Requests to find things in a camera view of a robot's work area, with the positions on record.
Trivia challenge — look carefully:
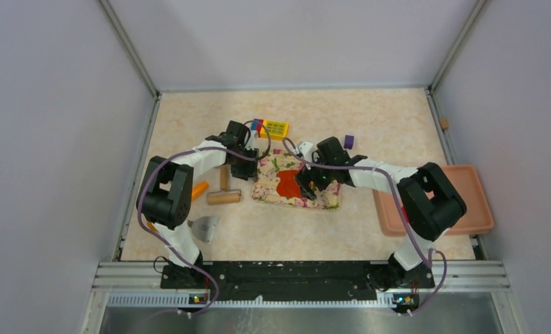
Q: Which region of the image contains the floral cutting board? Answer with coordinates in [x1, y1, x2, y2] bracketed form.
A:
[251, 149, 341, 211]

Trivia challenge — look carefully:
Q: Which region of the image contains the wooden dough roller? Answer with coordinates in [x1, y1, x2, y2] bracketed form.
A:
[206, 165, 241, 205]

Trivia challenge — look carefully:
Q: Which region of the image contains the metal ring cutter purple handle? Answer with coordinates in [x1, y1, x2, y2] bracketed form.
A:
[343, 135, 355, 150]

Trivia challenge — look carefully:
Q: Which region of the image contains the red dough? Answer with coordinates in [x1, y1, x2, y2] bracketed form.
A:
[276, 170, 302, 198]

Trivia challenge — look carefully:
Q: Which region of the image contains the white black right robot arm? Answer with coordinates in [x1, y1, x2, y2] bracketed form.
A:
[282, 136, 468, 274]

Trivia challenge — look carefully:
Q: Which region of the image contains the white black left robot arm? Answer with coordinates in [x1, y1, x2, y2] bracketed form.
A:
[136, 120, 260, 269]

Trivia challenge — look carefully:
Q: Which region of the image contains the metal dough scraper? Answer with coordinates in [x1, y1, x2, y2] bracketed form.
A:
[188, 216, 220, 244]

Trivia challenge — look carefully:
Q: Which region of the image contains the colourful toy brick block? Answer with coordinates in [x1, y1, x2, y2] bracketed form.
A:
[251, 119, 289, 141]

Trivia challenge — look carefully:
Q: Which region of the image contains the orange plastic knife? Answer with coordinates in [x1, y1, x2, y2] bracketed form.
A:
[191, 181, 209, 201]

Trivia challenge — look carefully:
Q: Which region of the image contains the small wooden piece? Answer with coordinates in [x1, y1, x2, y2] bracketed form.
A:
[438, 117, 449, 131]

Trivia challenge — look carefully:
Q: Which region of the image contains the pink plastic tray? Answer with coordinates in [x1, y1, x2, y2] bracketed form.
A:
[373, 165, 495, 237]

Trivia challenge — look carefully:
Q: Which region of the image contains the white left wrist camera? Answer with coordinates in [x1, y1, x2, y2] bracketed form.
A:
[246, 129, 259, 150]

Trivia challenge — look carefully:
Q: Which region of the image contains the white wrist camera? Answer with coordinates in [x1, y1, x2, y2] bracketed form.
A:
[297, 141, 316, 161]
[246, 129, 259, 150]

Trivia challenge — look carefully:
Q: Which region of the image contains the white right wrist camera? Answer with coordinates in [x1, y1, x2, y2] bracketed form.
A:
[297, 141, 316, 161]

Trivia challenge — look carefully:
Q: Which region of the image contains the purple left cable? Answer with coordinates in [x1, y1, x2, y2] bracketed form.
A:
[136, 120, 273, 319]

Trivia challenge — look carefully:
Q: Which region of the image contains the purple cable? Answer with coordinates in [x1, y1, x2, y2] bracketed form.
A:
[282, 137, 448, 316]
[136, 120, 273, 319]

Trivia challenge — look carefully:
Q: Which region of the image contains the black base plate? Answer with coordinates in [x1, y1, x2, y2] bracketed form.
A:
[160, 261, 436, 302]

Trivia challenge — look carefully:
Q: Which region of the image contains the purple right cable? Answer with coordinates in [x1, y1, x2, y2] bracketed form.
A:
[282, 137, 448, 316]

